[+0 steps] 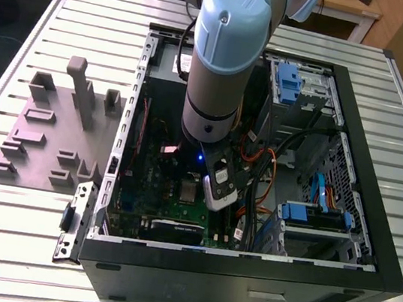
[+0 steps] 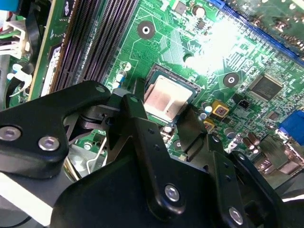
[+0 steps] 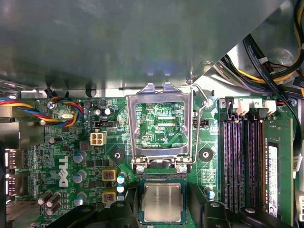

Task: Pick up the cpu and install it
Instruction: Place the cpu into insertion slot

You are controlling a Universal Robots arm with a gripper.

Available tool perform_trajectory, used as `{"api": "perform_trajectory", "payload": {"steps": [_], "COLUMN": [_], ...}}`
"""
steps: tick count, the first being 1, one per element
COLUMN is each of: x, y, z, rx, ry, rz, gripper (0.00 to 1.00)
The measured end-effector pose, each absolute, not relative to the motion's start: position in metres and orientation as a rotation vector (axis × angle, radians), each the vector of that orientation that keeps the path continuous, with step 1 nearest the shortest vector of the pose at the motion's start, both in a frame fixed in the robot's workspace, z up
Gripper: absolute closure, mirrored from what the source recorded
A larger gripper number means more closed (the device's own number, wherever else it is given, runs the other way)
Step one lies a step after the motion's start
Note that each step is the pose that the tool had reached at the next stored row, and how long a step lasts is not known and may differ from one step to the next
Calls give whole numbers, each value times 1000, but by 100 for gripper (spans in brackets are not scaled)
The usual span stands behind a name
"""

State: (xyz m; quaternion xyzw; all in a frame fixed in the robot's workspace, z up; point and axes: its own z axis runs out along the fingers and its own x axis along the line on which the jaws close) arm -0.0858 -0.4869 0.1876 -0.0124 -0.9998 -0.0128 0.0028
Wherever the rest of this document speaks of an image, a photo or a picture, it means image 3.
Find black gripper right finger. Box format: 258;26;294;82
187;184;295;228

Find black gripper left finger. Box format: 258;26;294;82
47;182;141;228

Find silver CPU chip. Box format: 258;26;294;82
139;179;190;225

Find CPU socket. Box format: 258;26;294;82
136;172;192;228

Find black RAM slot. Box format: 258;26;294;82
222;96;235;213
246;108;269;212
234;99;249;213

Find green motherboard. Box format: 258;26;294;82
0;95;296;228

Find green RAM stick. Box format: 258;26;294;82
263;117;295;226

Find metal socket cover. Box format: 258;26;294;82
125;82;194;171

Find black open PC case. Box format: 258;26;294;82
0;0;304;228

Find grey power supply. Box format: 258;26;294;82
0;0;294;95

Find wire locking lever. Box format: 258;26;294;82
186;80;211;166

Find yellow black power wires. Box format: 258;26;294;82
213;33;304;95

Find multicoloured fan wire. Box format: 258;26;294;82
0;95;84;128

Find black printed SATA wire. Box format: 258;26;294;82
242;33;304;148

